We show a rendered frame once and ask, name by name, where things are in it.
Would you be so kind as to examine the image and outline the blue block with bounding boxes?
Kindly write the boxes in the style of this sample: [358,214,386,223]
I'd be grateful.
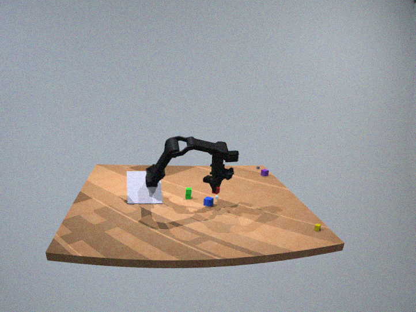
[203,196,214,206]

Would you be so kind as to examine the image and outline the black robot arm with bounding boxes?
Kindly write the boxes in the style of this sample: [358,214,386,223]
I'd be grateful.
[146,136,239,187]

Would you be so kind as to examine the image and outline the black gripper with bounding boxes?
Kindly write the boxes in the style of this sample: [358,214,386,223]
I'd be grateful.
[203,163,225,193]

